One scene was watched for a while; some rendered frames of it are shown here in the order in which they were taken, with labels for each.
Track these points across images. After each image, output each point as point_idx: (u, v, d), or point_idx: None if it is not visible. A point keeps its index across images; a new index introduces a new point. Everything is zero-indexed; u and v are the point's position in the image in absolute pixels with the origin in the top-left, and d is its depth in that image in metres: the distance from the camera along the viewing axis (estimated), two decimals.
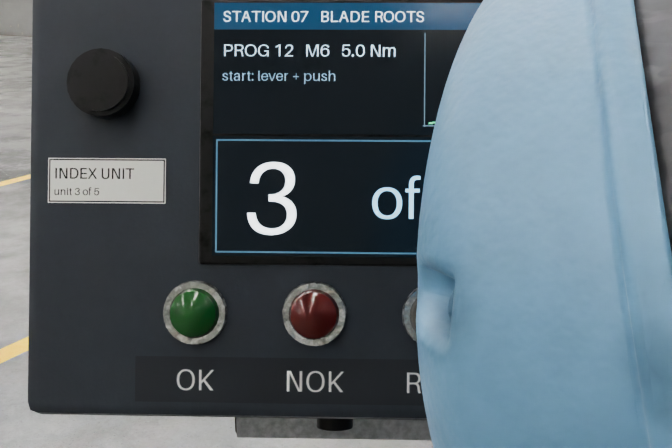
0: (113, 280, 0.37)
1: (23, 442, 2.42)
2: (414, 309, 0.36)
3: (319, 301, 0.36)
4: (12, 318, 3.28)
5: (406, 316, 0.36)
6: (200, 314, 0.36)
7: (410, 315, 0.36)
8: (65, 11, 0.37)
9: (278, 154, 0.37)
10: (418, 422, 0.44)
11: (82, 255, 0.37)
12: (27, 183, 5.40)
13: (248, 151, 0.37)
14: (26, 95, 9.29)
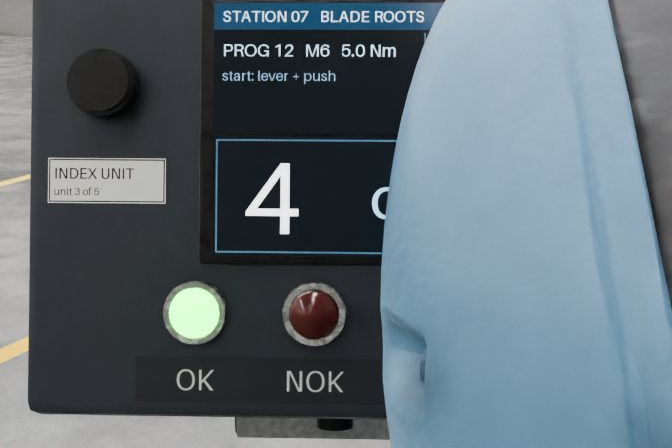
0: (113, 280, 0.37)
1: (23, 442, 2.42)
2: None
3: (319, 301, 0.36)
4: (12, 318, 3.28)
5: None
6: (200, 314, 0.36)
7: None
8: (65, 11, 0.37)
9: (278, 154, 0.37)
10: None
11: (82, 255, 0.37)
12: (27, 183, 5.40)
13: (248, 151, 0.37)
14: (26, 95, 9.29)
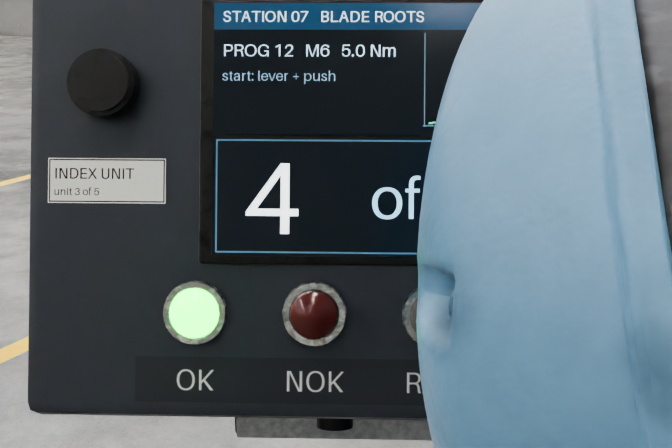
0: (113, 280, 0.37)
1: (23, 442, 2.42)
2: (414, 309, 0.36)
3: (319, 301, 0.36)
4: (12, 318, 3.28)
5: (406, 316, 0.36)
6: (200, 314, 0.36)
7: (410, 315, 0.36)
8: (65, 11, 0.37)
9: (278, 154, 0.37)
10: (418, 422, 0.44)
11: (82, 255, 0.37)
12: (27, 183, 5.40)
13: (248, 151, 0.37)
14: (26, 95, 9.29)
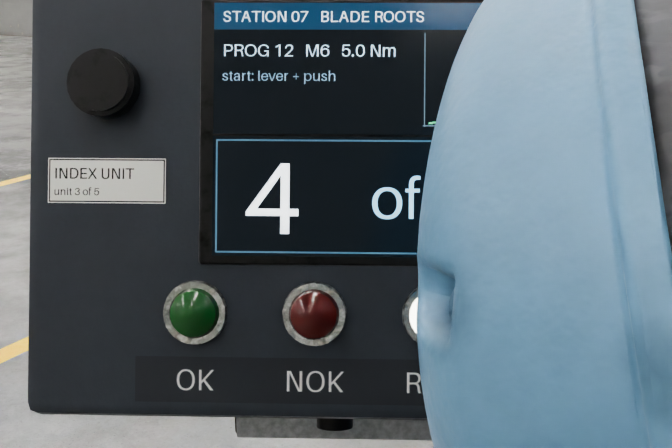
0: (113, 280, 0.37)
1: (23, 442, 2.42)
2: (414, 309, 0.36)
3: (319, 301, 0.36)
4: (12, 318, 3.28)
5: (406, 316, 0.36)
6: (200, 314, 0.36)
7: (410, 315, 0.36)
8: (65, 11, 0.37)
9: (278, 154, 0.37)
10: (418, 422, 0.44)
11: (82, 255, 0.37)
12: (27, 183, 5.40)
13: (248, 151, 0.37)
14: (26, 95, 9.29)
